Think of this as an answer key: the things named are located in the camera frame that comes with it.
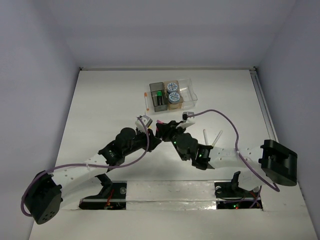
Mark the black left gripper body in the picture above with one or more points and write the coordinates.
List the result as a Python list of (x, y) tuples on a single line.
[(152, 139)]

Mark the black green highlighter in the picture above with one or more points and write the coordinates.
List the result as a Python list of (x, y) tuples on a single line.
[(159, 98)]

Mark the blue-lidded round jar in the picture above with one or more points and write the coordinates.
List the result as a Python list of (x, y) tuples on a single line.
[(171, 87), (174, 97)]

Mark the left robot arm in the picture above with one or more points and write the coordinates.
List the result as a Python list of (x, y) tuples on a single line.
[(43, 197)]

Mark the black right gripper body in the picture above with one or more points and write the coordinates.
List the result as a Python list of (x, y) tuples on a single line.
[(172, 131)]

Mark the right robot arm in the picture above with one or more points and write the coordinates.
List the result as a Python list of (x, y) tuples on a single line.
[(271, 162)]

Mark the orange-capped white marker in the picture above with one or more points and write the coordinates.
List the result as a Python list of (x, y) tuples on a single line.
[(146, 101)]

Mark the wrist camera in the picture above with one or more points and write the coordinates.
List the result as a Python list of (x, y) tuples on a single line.
[(188, 120), (143, 122)]

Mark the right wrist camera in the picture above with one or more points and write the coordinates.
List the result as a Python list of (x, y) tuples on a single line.
[(188, 120)]

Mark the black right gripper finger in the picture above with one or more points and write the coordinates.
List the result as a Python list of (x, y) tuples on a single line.
[(161, 127), (161, 135)]

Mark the pale yellow white marker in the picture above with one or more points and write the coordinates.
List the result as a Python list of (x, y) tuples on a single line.
[(217, 138)]

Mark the peach-capped white marker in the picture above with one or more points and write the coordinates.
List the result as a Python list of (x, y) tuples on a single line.
[(205, 136)]

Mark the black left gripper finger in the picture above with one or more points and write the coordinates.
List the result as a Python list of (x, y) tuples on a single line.
[(153, 143), (151, 135)]

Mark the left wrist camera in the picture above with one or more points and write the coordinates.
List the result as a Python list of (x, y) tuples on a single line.
[(143, 122)]

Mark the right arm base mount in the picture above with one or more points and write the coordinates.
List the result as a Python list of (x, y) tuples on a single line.
[(231, 197)]

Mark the smoky grey plastic bin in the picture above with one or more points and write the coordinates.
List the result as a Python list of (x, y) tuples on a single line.
[(154, 87)]

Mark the clear plastic bin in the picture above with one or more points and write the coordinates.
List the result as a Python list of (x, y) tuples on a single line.
[(187, 93)]

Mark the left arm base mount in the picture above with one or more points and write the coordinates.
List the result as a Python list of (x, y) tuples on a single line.
[(109, 198)]

